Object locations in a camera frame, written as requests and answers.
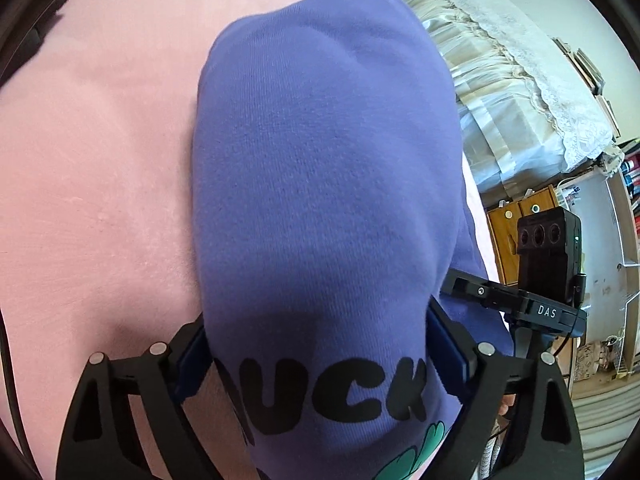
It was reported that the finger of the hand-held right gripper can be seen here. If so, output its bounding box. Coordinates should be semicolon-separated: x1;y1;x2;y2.
444;267;523;313

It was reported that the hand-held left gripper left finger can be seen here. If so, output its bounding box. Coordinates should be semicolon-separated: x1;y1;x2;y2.
55;316;226;480

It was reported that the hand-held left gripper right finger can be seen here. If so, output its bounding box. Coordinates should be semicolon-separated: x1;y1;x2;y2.
427;302;585;480

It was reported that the purple zip hoodie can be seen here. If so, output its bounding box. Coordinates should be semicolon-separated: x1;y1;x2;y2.
190;0;516;480

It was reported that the wooden dresser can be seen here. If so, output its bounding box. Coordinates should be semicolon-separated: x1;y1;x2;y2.
487;185;581;381

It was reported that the white bookshelf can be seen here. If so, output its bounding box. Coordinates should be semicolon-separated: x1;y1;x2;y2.
565;142;640;381

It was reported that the lace covered furniture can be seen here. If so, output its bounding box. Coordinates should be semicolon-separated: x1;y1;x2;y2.
380;0;626;206

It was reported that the stack of books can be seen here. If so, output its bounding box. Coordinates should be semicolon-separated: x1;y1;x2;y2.
552;37;623;138

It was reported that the pink bed sheet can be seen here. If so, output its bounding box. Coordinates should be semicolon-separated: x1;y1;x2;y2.
0;0;501;480

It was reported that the black cable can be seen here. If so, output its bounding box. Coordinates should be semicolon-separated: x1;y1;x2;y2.
0;305;36;466

